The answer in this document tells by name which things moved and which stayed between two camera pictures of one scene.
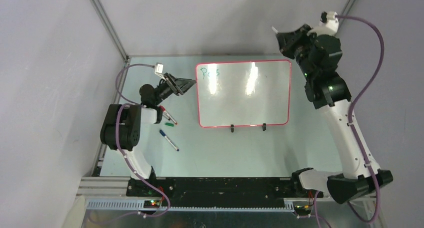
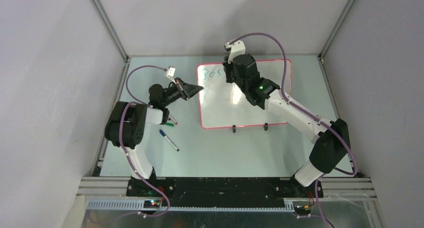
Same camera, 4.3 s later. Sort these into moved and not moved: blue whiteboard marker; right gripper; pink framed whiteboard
Moved: right gripper
Not moved: blue whiteboard marker; pink framed whiteboard
